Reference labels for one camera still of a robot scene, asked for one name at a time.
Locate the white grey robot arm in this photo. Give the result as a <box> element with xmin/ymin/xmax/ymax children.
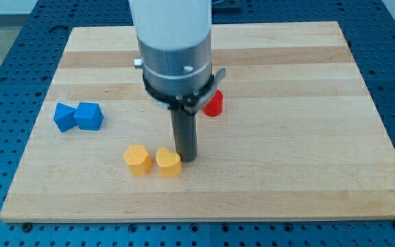
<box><xmin>129</xmin><ymin>0</ymin><xmax>212</xmax><ymax>96</ymax></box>

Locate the yellow hexagon block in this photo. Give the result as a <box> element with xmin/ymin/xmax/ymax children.
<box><xmin>123</xmin><ymin>144</ymin><xmax>152</xmax><ymax>176</ymax></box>

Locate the dark grey cylindrical pointer tool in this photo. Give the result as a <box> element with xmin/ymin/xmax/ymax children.
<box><xmin>170</xmin><ymin>110</ymin><xmax>198</xmax><ymax>162</ymax></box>

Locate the red cylinder block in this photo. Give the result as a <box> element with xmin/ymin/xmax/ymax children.
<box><xmin>202</xmin><ymin>90</ymin><xmax>224</xmax><ymax>117</ymax></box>

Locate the yellow heart block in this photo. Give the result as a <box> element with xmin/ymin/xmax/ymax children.
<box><xmin>156</xmin><ymin>148</ymin><xmax>182</xmax><ymax>178</ymax></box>

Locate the wooden board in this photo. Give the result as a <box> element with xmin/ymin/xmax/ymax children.
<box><xmin>0</xmin><ymin>21</ymin><xmax>395</xmax><ymax>223</ymax></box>

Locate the blue cube block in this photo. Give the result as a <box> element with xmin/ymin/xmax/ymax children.
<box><xmin>73</xmin><ymin>102</ymin><xmax>104</xmax><ymax>131</ymax></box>

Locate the blue triangular block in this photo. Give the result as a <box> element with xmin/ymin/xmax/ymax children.
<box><xmin>53</xmin><ymin>103</ymin><xmax>77</xmax><ymax>132</ymax></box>

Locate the black clamp ring with lever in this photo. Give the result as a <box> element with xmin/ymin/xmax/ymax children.
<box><xmin>141</xmin><ymin>67</ymin><xmax>227</xmax><ymax>115</ymax></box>

